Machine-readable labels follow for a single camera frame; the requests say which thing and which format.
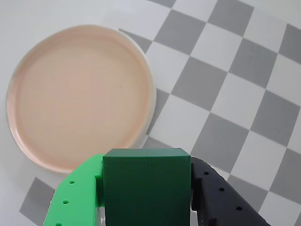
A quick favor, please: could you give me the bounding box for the grey white checkered mat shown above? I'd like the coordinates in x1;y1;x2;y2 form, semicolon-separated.
18;0;301;226

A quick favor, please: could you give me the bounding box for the pink round plate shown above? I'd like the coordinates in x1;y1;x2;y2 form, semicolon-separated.
6;24;158;174

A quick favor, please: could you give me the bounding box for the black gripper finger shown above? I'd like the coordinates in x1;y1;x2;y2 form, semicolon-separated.
189;157;271;226

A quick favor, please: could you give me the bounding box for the dark green dice cube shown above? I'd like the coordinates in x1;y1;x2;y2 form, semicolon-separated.
102;147;192;226

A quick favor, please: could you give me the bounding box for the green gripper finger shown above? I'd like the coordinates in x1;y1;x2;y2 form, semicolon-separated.
42;153;105;226

